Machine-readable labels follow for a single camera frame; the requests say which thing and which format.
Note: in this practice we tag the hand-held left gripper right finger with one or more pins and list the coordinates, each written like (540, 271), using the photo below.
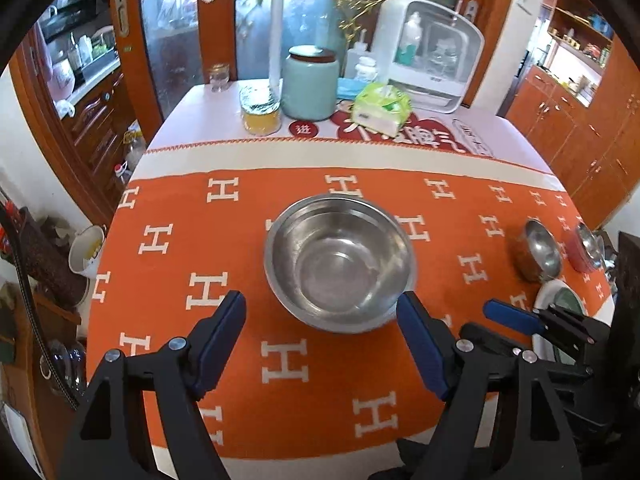
(422, 345)

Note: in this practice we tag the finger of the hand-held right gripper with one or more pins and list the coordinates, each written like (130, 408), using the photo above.
(490, 335)
(510, 316)

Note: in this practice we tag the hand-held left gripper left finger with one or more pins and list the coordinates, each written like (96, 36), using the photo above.
(220, 345)

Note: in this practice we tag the large white plate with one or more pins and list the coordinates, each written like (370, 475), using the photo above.
(542, 300)

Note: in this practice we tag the green plate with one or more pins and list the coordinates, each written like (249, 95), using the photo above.
(567, 302)

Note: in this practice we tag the round steel bowl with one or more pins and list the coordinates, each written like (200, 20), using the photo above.
(542, 255)

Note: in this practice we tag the pink steel bowl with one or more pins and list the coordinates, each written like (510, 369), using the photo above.
(575, 257)

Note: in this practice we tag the wide steel bowl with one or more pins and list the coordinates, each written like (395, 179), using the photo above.
(340, 270)

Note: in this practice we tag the orange patterned blanket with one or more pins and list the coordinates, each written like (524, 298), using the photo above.
(200, 220)

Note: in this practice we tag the clear glass bowl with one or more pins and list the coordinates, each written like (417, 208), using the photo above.
(67, 367)

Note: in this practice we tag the white enamel pot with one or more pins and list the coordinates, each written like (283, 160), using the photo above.
(82, 260)

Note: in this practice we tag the orange wooden cabinet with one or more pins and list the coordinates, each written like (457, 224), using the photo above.
(575, 140)

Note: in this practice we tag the clear plastic jar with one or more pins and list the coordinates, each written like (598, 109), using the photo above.
(134, 152)

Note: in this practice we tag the glass jar yellow contents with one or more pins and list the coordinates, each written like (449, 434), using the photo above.
(260, 120)

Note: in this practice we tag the white sterilizer cabinet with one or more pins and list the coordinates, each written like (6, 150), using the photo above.
(450, 85)

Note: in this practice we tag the green tissue pack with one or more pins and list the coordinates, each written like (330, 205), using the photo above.
(380, 110)

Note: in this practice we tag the wooden sideboard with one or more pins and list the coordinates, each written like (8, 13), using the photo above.
(95, 125)

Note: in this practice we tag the small clear glass jar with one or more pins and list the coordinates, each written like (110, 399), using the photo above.
(220, 80)

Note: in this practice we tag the blue packet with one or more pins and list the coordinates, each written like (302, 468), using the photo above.
(347, 89)

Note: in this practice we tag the mint green canister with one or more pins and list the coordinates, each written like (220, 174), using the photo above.
(307, 90)

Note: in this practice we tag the small white jar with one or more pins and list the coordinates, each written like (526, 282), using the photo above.
(366, 71)

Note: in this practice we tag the white teal bottle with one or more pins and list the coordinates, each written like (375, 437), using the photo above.
(409, 47)

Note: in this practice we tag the white pump bottle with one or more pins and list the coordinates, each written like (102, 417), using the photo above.
(356, 52)

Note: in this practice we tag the wooden glass partition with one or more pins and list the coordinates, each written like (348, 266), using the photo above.
(170, 35)

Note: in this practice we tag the tall white tube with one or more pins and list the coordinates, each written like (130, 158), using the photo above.
(277, 35)

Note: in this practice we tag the wall shelf with items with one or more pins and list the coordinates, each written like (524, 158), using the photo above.
(570, 15)

